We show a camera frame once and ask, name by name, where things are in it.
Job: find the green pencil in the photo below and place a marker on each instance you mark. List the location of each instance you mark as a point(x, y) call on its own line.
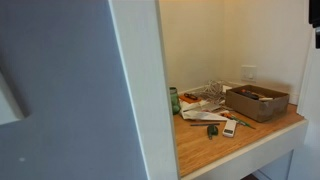
point(244, 122)

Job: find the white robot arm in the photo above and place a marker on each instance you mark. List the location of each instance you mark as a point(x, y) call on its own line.
point(314, 13)

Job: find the dark grey pencil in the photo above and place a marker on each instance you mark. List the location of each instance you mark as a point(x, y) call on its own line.
point(205, 124)

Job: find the brown cardboard box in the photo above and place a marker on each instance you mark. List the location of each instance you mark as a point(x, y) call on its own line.
point(253, 108)

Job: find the orange black tool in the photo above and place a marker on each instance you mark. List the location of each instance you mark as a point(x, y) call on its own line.
point(189, 98)

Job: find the white paper stack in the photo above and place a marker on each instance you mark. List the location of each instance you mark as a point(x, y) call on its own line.
point(195, 105)

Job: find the white envelope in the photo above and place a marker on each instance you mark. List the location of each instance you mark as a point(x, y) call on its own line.
point(203, 116)

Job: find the dark green glossy object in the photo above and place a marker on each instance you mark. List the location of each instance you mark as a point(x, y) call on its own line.
point(212, 130)

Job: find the grey marker orange cap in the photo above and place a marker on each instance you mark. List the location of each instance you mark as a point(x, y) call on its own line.
point(227, 115)

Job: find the white remote control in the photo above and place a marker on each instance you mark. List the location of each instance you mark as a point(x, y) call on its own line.
point(230, 128)

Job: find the black glossy case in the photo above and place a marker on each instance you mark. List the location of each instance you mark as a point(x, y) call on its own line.
point(248, 95)

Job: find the grey door panel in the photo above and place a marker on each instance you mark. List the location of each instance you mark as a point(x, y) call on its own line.
point(66, 83)

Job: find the white marker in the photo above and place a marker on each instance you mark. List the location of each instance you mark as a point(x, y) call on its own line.
point(265, 99)

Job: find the white door frame post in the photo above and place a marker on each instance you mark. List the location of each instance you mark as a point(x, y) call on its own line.
point(143, 83)

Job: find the white wall outlet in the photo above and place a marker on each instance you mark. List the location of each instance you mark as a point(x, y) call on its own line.
point(249, 73)

